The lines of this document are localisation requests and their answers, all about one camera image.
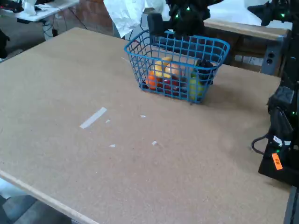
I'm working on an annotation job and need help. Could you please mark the yellow toy banana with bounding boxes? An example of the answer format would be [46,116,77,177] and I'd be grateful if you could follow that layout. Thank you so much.
[154,56,175,79]

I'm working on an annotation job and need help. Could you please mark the crumpled white sheet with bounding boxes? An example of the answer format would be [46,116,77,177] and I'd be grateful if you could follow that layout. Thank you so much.
[103,0,171,38]

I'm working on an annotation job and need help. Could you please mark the black toy grapes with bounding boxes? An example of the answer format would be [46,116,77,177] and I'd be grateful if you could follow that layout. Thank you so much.
[195,58,214,86]

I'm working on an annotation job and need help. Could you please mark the orange toy fruit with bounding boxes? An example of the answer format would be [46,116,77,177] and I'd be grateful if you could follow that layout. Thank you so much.
[145,70,162,91]

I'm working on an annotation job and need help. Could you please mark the wooden workbench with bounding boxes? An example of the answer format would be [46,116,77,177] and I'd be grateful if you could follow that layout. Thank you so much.
[203,18,289,42]

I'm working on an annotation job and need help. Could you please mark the red toy pomegranate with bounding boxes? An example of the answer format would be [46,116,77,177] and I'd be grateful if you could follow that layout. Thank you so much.
[156,63,188,95]

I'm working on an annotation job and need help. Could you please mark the round green toy fruit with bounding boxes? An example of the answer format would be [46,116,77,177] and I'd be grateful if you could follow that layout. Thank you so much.
[188,78,206,100]

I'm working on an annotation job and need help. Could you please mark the white table leg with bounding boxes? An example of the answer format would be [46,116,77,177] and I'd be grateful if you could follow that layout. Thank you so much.
[42,20,54,42]

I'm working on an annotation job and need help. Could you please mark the white side table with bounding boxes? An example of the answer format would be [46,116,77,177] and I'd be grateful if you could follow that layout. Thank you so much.
[0,0,80,23]

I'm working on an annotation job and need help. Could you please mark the long white tape strip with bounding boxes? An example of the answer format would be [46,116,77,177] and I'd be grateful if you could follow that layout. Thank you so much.
[79,107,107,129]

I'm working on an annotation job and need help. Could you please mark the black device with red lights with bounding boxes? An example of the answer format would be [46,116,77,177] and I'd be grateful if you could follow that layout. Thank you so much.
[0,0,25,13]

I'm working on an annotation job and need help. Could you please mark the black bag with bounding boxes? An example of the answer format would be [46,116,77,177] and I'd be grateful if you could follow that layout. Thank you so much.
[0,29,10,59]

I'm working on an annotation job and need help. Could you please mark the orange label tag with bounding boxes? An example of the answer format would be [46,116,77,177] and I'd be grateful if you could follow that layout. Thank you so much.
[271,153,283,170]

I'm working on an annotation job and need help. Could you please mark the blue wire basket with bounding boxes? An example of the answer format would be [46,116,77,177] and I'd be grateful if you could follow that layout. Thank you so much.
[123,29,231,105]

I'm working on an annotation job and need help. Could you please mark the grey post with outlets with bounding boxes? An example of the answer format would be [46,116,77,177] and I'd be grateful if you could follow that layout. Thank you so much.
[261,35,287,76]

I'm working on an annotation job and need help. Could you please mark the black base cable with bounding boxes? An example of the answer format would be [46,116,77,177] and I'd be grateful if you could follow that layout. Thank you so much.
[251,135,269,154]

